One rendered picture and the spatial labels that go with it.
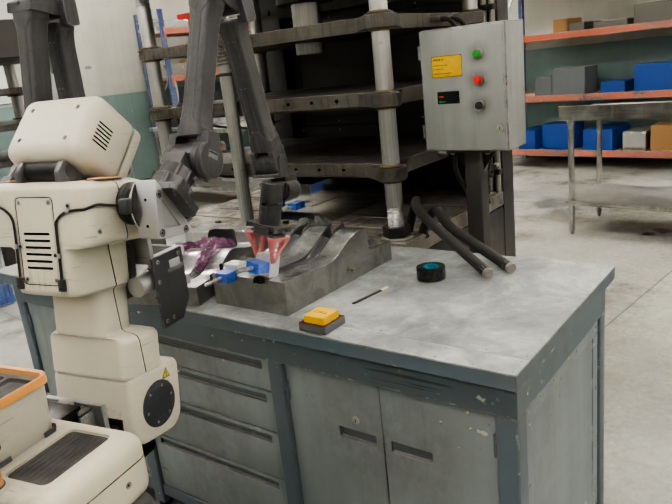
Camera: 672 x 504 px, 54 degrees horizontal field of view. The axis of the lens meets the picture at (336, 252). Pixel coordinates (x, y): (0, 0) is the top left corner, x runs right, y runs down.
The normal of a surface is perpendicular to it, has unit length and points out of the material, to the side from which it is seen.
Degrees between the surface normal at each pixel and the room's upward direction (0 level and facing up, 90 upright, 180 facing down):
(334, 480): 90
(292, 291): 90
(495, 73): 90
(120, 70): 90
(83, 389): 82
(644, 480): 0
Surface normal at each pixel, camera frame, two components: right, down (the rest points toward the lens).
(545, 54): -0.68, 0.27
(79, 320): -0.42, 0.15
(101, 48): 0.72, 0.11
